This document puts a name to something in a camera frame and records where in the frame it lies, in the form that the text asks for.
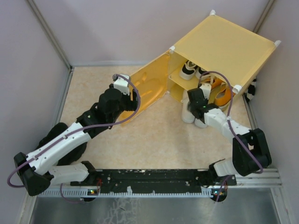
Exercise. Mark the grey cable duct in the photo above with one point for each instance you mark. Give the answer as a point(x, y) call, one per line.
point(71, 192)

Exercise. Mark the orange sneaker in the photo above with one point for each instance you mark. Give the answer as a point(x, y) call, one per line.
point(223, 97)
point(213, 81)

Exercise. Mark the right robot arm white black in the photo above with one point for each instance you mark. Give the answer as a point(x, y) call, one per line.
point(250, 151)

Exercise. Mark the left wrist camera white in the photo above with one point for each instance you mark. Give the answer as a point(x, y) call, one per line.
point(121, 84)

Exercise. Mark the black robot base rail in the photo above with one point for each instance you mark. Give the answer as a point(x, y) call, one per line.
point(145, 181)

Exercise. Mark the yellow shoe cabinet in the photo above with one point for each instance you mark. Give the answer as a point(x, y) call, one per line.
point(217, 44)

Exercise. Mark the black white sneaker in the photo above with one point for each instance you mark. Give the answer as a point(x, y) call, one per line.
point(201, 73)
point(188, 70)

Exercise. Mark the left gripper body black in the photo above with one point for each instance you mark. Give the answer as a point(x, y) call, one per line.
point(133, 100)

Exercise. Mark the black white striped slipper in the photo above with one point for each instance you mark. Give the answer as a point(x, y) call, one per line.
point(250, 92)

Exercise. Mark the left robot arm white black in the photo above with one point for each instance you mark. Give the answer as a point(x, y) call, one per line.
point(42, 168)

